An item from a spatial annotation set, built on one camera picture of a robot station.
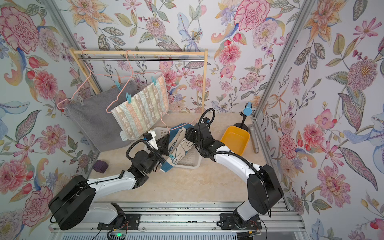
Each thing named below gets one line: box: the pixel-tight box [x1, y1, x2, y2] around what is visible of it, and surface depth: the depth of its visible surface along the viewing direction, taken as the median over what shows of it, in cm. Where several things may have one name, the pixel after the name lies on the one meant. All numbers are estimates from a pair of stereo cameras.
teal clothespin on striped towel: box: [126, 92, 132, 104], surface depth 77 cm
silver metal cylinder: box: [249, 124, 260, 154], surface depth 106 cm
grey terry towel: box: [65, 80, 146, 152], surface depth 83 cm
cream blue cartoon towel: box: [159, 122, 195, 173], surface depth 88 cm
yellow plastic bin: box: [220, 126, 250, 156], surface depth 108 cm
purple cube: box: [92, 159, 109, 174], surface depth 90 cm
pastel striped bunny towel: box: [111, 76, 170, 141], surface depth 88 cm
